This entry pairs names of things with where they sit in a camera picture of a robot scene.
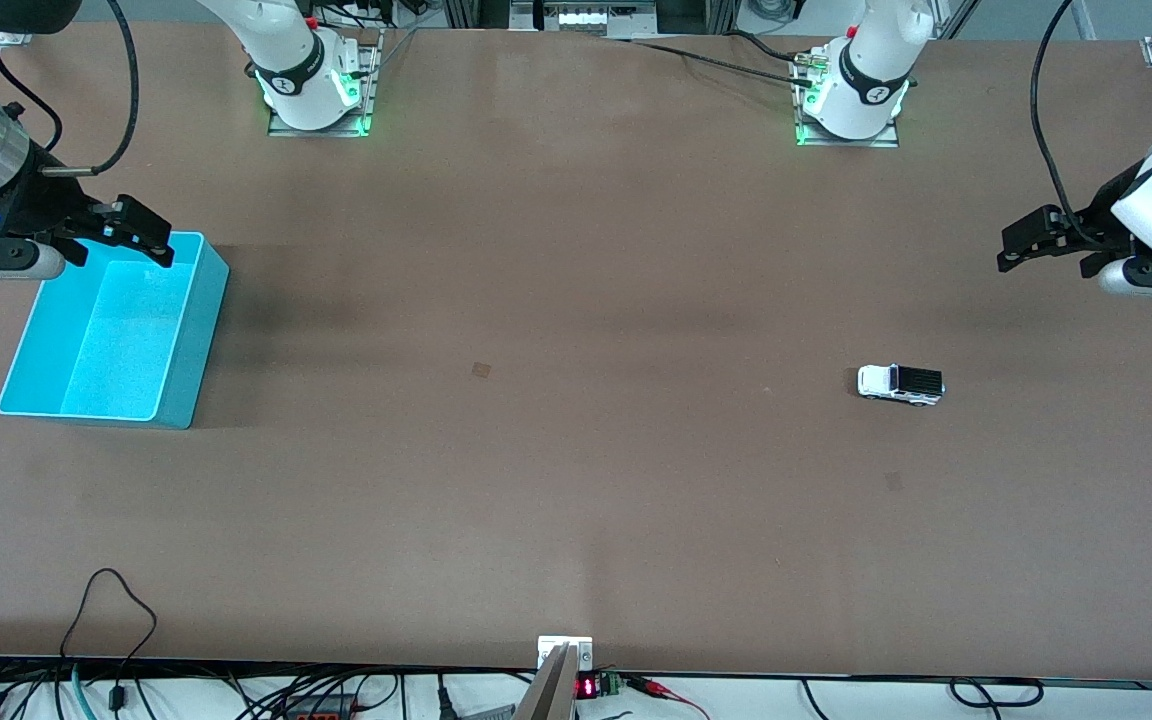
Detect black cables to base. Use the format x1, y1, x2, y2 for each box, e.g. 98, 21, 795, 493
604, 30, 817, 89

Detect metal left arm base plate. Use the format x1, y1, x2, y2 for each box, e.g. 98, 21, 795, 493
791, 50, 900, 149

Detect red clip leads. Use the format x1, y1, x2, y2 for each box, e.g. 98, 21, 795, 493
624, 674, 712, 720

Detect grey camera mount pole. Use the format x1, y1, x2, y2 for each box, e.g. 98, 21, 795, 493
513, 644, 578, 720

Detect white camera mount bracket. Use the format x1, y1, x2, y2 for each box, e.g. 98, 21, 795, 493
537, 636, 594, 673

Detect turquoise plastic bin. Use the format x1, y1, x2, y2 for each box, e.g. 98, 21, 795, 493
0, 231, 231, 431

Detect thin black looped cable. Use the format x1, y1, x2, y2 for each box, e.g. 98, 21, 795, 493
58, 567, 159, 713

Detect orange connector block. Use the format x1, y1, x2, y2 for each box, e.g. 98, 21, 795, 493
281, 698, 362, 720

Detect aluminium frame with equipment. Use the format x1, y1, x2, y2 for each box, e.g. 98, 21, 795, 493
441, 0, 737, 39

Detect white jeep toy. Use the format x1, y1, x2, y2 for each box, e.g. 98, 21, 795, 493
857, 363, 946, 407

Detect black flat looped cable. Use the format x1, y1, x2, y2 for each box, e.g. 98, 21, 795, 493
948, 677, 1045, 710

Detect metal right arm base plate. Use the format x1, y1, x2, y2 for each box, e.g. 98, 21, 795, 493
268, 28, 384, 138

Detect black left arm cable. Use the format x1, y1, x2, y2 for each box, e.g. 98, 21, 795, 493
1030, 0, 1083, 247

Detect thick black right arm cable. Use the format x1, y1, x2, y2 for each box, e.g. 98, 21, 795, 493
41, 0, 141, 178

